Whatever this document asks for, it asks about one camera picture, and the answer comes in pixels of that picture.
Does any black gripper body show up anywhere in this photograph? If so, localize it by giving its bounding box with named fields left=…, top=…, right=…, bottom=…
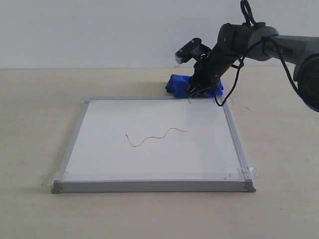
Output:
left=191, top=47, right=243, bottom=87

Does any blue cloth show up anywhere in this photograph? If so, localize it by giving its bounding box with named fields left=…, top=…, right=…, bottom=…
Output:
left=165, top=74, right=224, bottom=98

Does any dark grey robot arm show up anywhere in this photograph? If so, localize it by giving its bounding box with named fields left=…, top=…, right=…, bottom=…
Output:
left=186, top=23, right=319, bottom=111

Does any clear tape front right corner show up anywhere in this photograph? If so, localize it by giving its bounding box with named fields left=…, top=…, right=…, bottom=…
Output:
left=237, top=166, right=257, bottom=180

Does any clear tape corner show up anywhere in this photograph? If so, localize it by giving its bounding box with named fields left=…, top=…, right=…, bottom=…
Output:
left=237, top=166, right=257, bottom=180
left=40, top=171, right=67, bottom=187

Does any clear tape front left corner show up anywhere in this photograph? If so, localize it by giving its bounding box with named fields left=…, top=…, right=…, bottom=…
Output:
left=40, top=171, right=67, bottom=187

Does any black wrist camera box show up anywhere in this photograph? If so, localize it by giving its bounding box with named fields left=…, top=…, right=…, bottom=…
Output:
left=175, top=37, right=211, bottom=64

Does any white whiteboard with grey frame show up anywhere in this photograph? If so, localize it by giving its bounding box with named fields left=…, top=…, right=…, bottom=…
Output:
left=51, top=96, right=255, bottom=194

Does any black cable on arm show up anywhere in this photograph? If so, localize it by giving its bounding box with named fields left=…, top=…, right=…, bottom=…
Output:
left=210, top=0, right=302, bottom=108

